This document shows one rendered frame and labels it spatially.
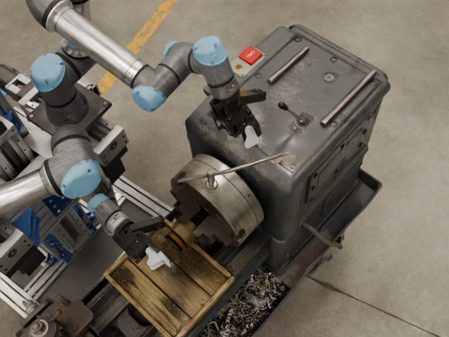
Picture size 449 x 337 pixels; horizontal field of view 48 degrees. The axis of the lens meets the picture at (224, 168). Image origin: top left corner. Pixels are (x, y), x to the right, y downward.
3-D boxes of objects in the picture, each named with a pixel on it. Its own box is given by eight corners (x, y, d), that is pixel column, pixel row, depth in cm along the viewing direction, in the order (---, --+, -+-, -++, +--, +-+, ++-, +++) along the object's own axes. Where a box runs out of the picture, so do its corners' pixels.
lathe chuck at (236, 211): (191, 186, 191) (185, 144, 163) (255, 241, 181) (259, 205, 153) (174, 203, 188) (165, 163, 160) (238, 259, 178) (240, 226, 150)
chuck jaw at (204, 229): (214, 208, 167) (241, 227, 160) (218, 216, 171) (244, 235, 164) (191, 231, 163) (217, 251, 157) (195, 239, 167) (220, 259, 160)
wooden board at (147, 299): (164, 219, 193) (163, 215, 189) (235, 281, 179) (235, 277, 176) (105, 277, 183) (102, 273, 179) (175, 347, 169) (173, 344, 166)
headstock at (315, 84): (284, 81, 223) (288, 13, 189) (377, 140, 204) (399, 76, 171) (189, 171, 203) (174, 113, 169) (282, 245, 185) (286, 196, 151)
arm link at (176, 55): (147, 59, 132) (176, 65, 125) (174, 33, 136) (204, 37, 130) (161, 83, 138) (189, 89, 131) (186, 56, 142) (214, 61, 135)
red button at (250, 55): (249, 49, 182) (249, 45, 181) (262, 57, 180) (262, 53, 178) (238, 59, 180) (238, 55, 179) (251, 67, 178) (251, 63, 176)
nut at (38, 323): (40, 318, 148) (35, 315, 145) (49, 327, 146) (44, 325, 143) (29, 329, 147) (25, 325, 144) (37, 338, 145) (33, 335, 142)
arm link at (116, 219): (126, 216, 175) (120, 206, 168) (135, 225, 173) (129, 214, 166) (109, 232, 173) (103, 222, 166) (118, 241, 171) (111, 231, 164)
